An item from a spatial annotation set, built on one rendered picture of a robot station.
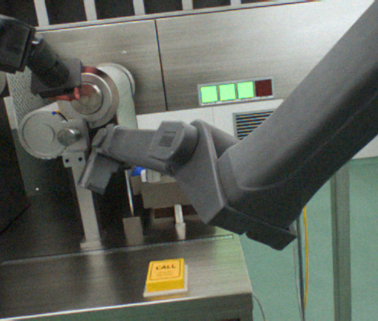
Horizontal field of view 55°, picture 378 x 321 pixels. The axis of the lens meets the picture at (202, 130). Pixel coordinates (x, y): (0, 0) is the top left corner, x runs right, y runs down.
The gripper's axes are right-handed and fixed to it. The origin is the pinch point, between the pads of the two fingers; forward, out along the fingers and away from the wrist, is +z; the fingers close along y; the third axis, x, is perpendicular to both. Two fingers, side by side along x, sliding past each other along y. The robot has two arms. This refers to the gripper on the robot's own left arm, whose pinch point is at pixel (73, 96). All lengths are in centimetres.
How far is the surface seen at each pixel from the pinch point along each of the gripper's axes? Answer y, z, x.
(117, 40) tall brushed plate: 4.8, 22.5, 31.7
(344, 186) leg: 79, 77, -14
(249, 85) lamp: 44, 35, 15
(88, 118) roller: 1.2, 6.0, -2.9
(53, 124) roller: -8.0, 7.0, -2.6
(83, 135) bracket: 0.0, 5.8, -7.3
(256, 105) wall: 78, 254, 112
